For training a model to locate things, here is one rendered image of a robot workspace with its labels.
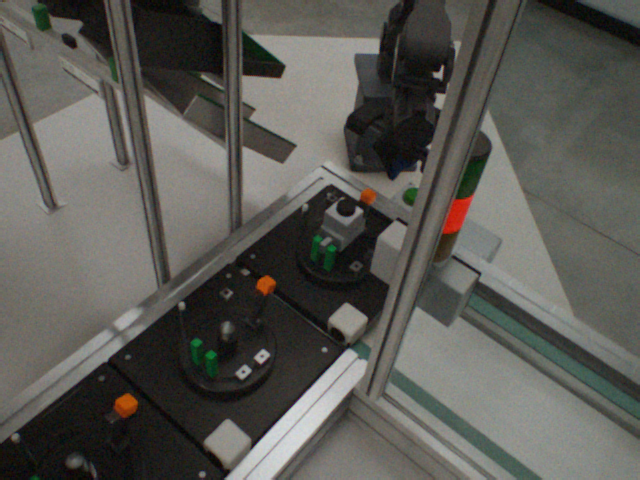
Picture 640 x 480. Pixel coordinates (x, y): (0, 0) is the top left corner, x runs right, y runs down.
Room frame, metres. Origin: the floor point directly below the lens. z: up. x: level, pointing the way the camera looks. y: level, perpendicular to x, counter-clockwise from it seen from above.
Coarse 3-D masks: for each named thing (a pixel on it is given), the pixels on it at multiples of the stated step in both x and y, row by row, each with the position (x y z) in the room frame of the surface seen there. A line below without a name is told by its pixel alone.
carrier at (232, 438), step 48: (240, 288) 0.58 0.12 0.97; (144, 336) 0.47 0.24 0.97; (192, 336) 0.47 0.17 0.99; (240, 336) 0.48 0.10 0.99; (288, 336) 0.50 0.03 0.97; (144, 384) 0.39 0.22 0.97; (192, 384) 0.40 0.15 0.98; (240, 384) 0.41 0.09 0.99; (288, 384) 0.43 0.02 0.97; (192, 432) 0.34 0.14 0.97; (240, 432) 0.34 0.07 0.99
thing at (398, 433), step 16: (288, 304) 0.58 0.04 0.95; (304, 320) 0.56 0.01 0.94; (368, 336) 0.56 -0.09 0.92; (368, 352) 0.51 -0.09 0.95; (352, 400) 0.44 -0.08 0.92; (368, 400) 0.43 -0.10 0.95; (384, 400) 0.43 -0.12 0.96; (352, 416) 0.44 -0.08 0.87; (368, 416) 0.43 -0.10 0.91; (384, 416) 0.41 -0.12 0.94; (400, 416) 0.41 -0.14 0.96; (368, 432) 0.42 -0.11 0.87; (384, 432) 0.41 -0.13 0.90; (400, 432) 0.40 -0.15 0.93; (416, 432) 0.39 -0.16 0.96; (400, 448) 0.39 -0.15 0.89; (416, 448) 0.38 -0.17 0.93; (432, 448) 0.37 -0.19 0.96; (448, 448) 0.37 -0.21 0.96; (416, 464) 0.38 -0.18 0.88; (432, 464) 0.36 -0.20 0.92; (448, 464) 0.35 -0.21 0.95; (464, 464) 0.35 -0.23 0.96
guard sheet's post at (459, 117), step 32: (480, 0) 0.44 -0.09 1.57; (512, 0) 0.43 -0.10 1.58; (480, 32) 0.44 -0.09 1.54; (480, 64) 0.43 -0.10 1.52; (448, 96) 0.44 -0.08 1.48; (480, 96) 0.43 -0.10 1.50; (448, 128) 0.43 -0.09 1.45; (448, 160) 0.43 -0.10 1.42; (448, 192) 0.43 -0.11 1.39; (416, 224) 0.44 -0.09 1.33; (416, 256) 0.43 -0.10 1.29; (416, 288) 0.43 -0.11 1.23; (384, 320) 0.44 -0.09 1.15; (384, 352) 0.43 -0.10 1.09; (384, 384) 0.44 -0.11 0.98
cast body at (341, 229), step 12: (336, 204) 0.68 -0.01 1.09; (348, 204) 0.68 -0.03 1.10; (336, 216) 0.66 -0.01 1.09; (348, 216) 0.66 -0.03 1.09; (360, 216) 0.67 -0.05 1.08; (324, 228) 0.66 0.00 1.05; (336, 228) 0.65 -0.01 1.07; (348, 228) 0.65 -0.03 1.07; (360, 228) 0.68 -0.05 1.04; (324, 240) 0.64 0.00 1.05; (336, 240) 0.64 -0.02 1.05; (348, 240) 0.65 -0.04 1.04; (324, 252) 0.63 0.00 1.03
